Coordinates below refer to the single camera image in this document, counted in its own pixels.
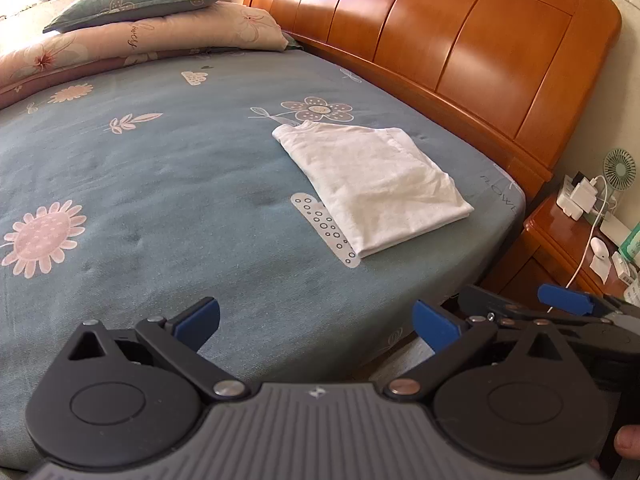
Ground pink floral quilt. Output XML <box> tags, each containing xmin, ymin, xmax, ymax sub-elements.
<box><xmin>0</xmin><ymin>0</ymin><xmax>288</xmax><ymax>111</ymax></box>

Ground white long-sleeve shirt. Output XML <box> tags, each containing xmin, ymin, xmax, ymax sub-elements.
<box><xmin>271</xmin><ymin>120</ymin><xmax>475</xmax><ymax>259</ymax></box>

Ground white charger power strip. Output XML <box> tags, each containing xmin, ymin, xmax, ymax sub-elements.
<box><xmin>557</xmin><ymin>172</ymin><xmax>608</xmax><ymax>221</ymax></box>

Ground blue floral bed sheet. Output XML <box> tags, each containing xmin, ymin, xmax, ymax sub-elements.
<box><xmin>0</xmin><ymin>47</ymin><xmax>527</xmax><ymax>471</ymax></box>

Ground small white box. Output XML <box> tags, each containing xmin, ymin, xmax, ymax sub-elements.
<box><xmin>612</xmin><ymin>252</ymin><xmax>640</xmax><ymax>286</ymax></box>

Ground green bottle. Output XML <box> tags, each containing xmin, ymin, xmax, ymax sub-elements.
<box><xmin>620</xmin><ymin>220</ymin><xmax>640</xmax><ymax>261</ymax></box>

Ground white charging cable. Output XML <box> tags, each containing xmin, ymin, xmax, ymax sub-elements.
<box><xmin>547</xmin><ymin>175</ymin><xmax>618</xmax><ymax>313</ymax></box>

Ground wooden nightstand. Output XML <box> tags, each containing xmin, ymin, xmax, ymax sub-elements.
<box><xmin>492</xmin><ymin>195</ymin><xmax>640</xmax><ymax>311</ymax></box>

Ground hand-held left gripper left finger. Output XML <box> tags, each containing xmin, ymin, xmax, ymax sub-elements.
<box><xmin>67</xmin><ymin>296</ymin><xmax>251</xmax><ymax>402</ymax></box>

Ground small green fan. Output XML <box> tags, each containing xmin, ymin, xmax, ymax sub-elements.
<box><xmin>602</xmin><ymin>147</ymin><xmax>638</xmax><ymax>206</ymax></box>

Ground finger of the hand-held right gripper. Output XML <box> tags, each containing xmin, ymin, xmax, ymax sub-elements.
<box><xmin>457</xmin><ymin>284</ymin><xmax>571</xmax><ymax>328</ymax></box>
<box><xmin>539</xmin><ymin>284</ymin><xmax>640</xmax><ymax>321</ymax></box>

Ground person's right hand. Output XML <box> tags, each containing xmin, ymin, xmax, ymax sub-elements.
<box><xmin>587</xmin><ymin>424</ymin><xmax>640</xmax><ymax>480</ymax></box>

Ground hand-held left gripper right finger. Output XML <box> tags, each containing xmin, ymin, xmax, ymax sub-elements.
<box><xmin>384</xmin><ymin>300</ymin><xmax>571</xmax><ymax>402</ymax></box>

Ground wooden headboard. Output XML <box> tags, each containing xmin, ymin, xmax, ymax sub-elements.
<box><xmin>242</xmin><ymin>0</ymin><xmax>623</xmax><ymax>201</ymax></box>

